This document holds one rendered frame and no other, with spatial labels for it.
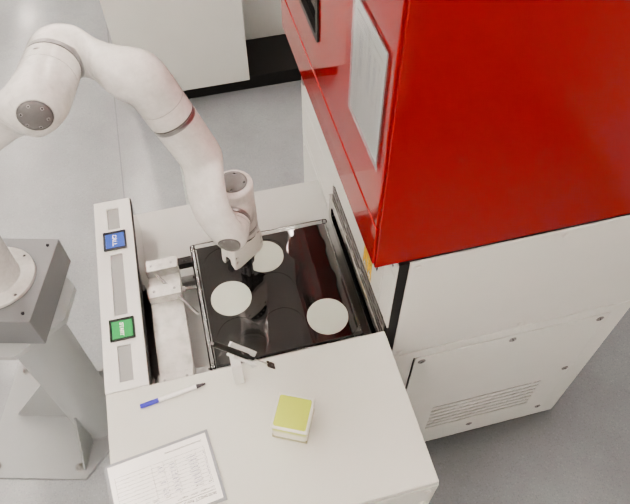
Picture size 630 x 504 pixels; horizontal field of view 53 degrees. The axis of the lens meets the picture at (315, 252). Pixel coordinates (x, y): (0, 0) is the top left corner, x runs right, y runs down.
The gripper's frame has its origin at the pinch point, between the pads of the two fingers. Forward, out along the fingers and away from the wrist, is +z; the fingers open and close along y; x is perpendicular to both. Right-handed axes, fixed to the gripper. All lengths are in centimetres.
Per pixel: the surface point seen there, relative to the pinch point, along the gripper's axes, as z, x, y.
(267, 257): 1.9, 0.9, -6.6
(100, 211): -4.0, -39.3, 13.0
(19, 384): 91, -79, 53
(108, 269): -4.0, -23.3, 23.5
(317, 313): 2.0, 21.5, -2.0
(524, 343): 21, 63, -39
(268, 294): 2.1, 8.6, 1.5
